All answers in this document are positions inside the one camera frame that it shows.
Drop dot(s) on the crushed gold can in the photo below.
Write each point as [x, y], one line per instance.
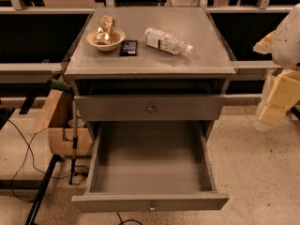
[105, 30]

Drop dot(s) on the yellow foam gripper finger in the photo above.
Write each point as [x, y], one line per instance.
[280, 93]
[264, 46]

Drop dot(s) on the clear plastic water bottle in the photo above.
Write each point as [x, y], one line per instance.
[166, 42]

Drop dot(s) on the beige bowl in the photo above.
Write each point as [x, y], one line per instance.
[118, 37]

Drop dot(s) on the cardboard box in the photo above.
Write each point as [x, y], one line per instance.
[54, 117]

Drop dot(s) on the closed grey top drawer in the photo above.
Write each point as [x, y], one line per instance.
[149, 107]

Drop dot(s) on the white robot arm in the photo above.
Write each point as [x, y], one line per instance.
[285, 47]

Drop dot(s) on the grey drawer cabinet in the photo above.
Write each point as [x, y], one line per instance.
[206, 72]

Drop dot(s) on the black metal stand leg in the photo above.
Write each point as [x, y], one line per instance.
[41, 191]

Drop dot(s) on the open grey middle drawer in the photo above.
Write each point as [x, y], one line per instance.
[150, 166]

